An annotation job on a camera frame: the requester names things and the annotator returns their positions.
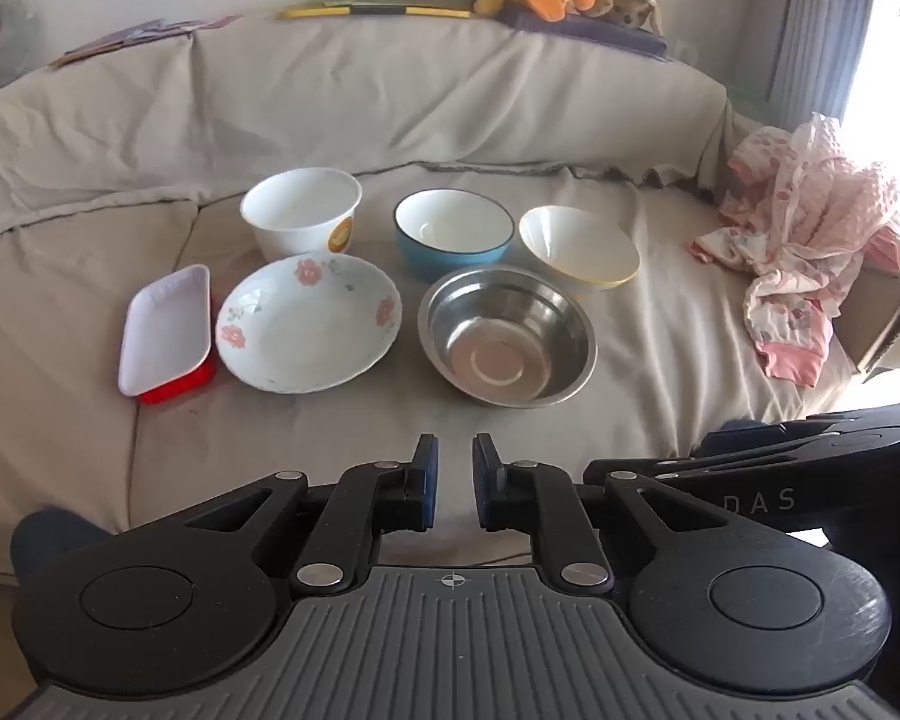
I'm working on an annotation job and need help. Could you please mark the pink baby clothes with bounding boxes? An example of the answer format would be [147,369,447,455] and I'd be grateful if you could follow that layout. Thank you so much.
[691,112,900,389]

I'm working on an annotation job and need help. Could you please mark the stainless steel bowl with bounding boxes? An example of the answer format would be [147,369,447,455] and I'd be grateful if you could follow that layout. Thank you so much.
[418,265,599,409]

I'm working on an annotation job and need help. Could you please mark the colourful booklet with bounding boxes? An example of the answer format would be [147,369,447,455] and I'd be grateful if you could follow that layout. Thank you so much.
[49,15,241,68]

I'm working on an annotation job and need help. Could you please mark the tall white bowl orange label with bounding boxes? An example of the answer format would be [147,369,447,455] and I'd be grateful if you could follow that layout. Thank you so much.
[240,167,363,263]

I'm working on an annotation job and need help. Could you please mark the white bowl yellow rim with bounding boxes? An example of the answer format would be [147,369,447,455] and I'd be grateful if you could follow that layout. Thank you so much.
[518,205,641,290]

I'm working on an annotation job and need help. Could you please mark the purple book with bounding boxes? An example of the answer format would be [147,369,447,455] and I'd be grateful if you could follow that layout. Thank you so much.
[495,7,676,61]

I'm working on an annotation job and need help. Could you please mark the white floral plate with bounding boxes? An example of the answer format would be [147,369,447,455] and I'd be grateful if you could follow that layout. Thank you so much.
[215,253,404,394]

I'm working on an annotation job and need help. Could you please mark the blue bowl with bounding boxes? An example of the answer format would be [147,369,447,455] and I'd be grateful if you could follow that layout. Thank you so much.
[394,189,515,286]

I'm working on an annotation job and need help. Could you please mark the grey curtain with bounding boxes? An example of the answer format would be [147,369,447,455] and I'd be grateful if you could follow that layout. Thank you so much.
[765,0,900,128]

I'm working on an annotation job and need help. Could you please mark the red and white rectangular tray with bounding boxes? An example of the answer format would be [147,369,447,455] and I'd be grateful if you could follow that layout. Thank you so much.
[118,264,218,406]

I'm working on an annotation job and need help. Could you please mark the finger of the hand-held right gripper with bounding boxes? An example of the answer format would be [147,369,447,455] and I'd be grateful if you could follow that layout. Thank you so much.
[583,448,800,488]
[694,414,841,457]

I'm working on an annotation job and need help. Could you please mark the yellow and black stick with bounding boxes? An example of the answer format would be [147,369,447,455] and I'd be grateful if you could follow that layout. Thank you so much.
[277,3,472,20]

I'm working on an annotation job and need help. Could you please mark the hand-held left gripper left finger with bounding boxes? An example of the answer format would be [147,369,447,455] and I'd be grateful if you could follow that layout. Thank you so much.
[184,434,440,593]

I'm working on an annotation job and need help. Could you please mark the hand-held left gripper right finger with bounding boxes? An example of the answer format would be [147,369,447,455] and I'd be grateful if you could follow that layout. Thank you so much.
[472,434,726,593]

